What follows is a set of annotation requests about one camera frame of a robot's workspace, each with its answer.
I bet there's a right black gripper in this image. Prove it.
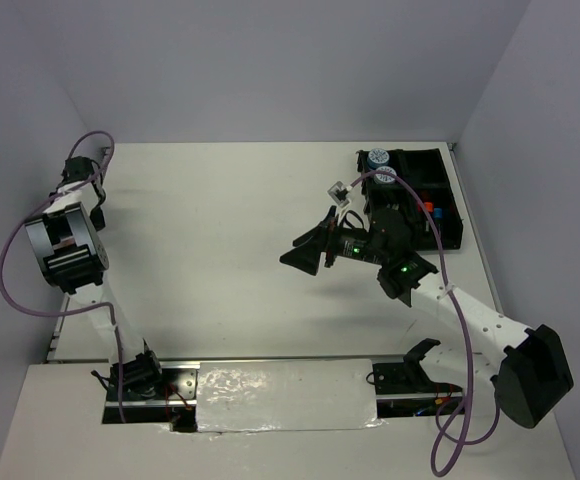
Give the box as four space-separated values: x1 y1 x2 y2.
280 205 388 274

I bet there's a blue glitter jar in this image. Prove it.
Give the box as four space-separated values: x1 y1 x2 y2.
373 166 397 185
367 148 390 169

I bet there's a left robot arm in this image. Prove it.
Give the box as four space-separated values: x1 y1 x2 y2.
24 156 166 401

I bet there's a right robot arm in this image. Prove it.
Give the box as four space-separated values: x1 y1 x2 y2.
279 208 574 429

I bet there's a black divided organizer tray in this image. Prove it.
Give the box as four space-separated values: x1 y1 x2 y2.
357 148 463 251

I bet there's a silver foil tape strip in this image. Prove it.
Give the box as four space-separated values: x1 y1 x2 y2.
196 359 381 433

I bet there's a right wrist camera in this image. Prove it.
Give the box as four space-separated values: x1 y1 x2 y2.
327 181 353 222

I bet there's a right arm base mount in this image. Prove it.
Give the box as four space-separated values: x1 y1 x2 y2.
365 338 463 419

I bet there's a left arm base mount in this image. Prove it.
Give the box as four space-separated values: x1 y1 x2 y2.
90 353 198 433

